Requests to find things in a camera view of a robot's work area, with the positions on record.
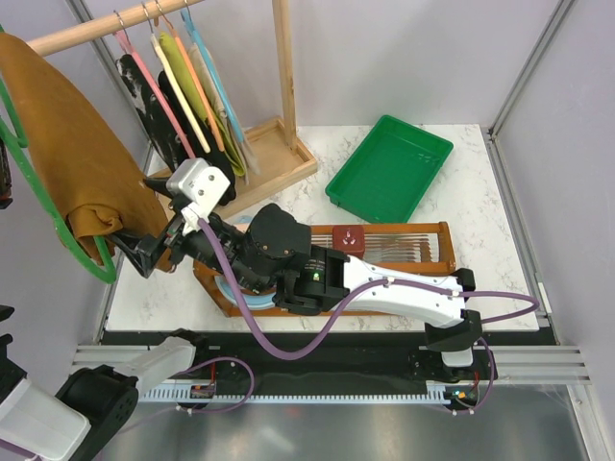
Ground mustard brown trousers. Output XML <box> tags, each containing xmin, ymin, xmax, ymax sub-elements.
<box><xmin>1</xmin><ymin>33</ymin><xmax>167</xmax><ymax>264</ymax></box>

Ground green velvet hanger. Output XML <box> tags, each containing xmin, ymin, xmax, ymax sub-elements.
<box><xmin>0</xmin><ymin>23</ymin><xmax>118</xmax><ymax>284</ymax></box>

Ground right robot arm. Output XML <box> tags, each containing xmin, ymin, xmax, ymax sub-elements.
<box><xmin>111</xmin><ymin>168</ymin><xmax>481</xmax><ymax>378</ymax></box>

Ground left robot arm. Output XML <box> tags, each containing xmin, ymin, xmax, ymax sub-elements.
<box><xmin>1</xmin><ymin>328</ymin><xmax>211</xmax><ymax>460</ymax></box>

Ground orange hanger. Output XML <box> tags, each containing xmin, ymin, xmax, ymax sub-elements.
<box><xmin>154</xmin><ymin>0</ymin><xmax>226</xmax><ymax>151</ymax></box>

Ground cream hanger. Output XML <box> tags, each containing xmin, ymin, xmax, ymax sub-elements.
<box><xmin>151</xmin><ymin>1</ymin><xmax>211</xmax><ymax>154</ymax></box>

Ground pink hanger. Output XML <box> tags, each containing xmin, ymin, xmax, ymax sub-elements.
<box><xmin>112</xmin><ymin>12</ymin><xmax>197</xmax><ymax>160</ymax></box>

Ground blue hanger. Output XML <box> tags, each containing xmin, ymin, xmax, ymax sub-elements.
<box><xmin>181</xmin><ymin>6</ymin><xmax>245</xmax><ymax>143</ymax></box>

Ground yellow-green garment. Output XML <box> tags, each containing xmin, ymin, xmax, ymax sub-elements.
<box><xmin>151</xmin><ymin>32</ymin><xmax>245</xmax><ymax>177</ymax></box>

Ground beige garment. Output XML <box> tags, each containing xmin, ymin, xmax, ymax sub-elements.
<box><xmin>188</xmin><ymin>44</ymin><xmax>261</xmax><ymax>175</ymax></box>

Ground wooden clothes rack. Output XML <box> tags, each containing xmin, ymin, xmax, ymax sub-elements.
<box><xmin>28</xmin><ymin>1</ymin><xmax>318</xmax><ymax>217</ymax></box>

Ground red cube power socket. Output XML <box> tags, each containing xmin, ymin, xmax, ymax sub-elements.
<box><xmin>332</xmin><ymin>225</ymin><xmax>365</xmax><ymax>259</ymax></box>

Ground green plastic tray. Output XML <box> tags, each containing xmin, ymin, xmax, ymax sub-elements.
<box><xmin>325</xmin><ymin>115</ymin><xmax>454</xmax><ymax>224</ymax></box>

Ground brown wooden shelf rack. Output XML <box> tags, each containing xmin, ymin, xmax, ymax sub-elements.
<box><xmin>193</xmin><ymin>221</ymin><xmax>456</xmax><ymax>318</ymax></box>

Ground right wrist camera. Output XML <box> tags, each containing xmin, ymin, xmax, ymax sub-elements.
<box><xmin>165</xmin><ymin>158</ymin><xmax>231</xmax><ymax>234</ymax></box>

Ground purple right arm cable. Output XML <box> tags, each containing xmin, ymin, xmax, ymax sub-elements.
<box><xmin>197</xmin><ymin>218</ymin><xmax>540</xmax><ymax>417</ymax></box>

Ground grey cable duct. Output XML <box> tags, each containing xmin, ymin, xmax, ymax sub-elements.
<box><xmin>139</xmin><ymin>380</ymin><xmax>451</xmax><ymax>405</ymax></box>

